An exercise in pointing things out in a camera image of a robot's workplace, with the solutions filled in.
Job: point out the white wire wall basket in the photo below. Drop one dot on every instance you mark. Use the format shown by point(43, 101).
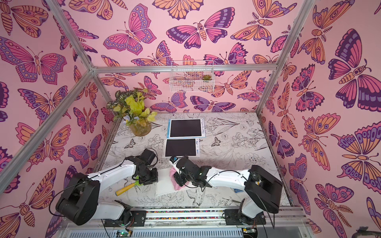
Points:
point(187, 76)

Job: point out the far blue-edged drawing tablet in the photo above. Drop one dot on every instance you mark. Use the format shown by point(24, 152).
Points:
point(186, 128)

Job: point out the small succulent in basket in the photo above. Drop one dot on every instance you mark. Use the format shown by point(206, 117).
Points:
point(207, 77)

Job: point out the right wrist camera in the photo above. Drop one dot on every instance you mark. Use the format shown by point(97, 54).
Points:
point(174, 161)

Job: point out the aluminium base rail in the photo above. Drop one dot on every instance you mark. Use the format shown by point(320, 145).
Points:
point(218, 222)

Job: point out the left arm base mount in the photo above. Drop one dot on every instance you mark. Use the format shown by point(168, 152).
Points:
point(129, 217)

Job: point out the green trowel yellow handle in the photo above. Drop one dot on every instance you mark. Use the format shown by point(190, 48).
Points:
point(128, 187)

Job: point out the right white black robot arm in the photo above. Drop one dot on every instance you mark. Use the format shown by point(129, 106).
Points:
point(264, 189)

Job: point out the potted plant glass vase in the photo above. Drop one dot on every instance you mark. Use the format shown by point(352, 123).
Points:
point(129, 106)

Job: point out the white drawing tablet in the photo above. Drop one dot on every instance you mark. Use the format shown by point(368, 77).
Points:
point(181, 147)
point(166, 182)

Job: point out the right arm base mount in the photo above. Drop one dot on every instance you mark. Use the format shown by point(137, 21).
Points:
point(236, 217)

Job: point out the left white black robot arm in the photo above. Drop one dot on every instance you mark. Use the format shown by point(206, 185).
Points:
point(79, 201)

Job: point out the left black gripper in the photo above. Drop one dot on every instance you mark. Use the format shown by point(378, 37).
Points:
point(154, 179)

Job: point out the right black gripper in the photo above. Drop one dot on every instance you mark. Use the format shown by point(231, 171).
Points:
point(179, 177)

